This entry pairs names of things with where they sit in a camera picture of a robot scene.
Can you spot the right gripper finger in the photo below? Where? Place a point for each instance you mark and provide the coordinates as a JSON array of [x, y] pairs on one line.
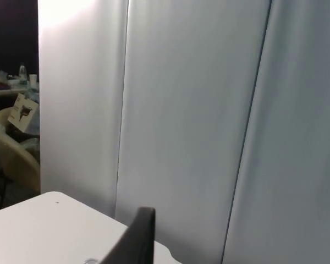
[[137, 242]]

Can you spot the cream plastic chair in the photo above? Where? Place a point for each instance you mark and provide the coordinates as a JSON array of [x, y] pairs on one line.
[[13, 154]]

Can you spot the white cardboard box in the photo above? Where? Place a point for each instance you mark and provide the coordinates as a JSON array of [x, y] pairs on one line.
[[21, 112]]

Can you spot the white paper cup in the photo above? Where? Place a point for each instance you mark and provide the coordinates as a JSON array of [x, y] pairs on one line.
[[33, 80]]

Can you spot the cluttered background table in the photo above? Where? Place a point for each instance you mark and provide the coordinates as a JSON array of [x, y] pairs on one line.
[[8, 88]]

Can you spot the clear plastic bottle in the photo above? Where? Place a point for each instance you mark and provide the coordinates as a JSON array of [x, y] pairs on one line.
[[22, 74]]

